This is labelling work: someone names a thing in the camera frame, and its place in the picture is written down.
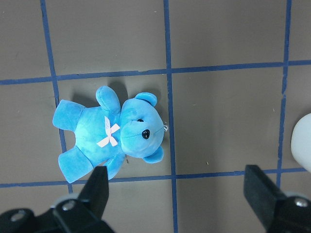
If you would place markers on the blue teddy bear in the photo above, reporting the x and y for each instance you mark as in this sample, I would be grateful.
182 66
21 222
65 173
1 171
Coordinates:
108 133

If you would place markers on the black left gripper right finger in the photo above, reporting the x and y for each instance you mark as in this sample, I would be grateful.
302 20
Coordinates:
277 211

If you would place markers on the white trash can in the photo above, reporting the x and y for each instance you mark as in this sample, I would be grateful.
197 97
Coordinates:
301 142

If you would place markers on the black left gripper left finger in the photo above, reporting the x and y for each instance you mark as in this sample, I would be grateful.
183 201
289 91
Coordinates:
83 214

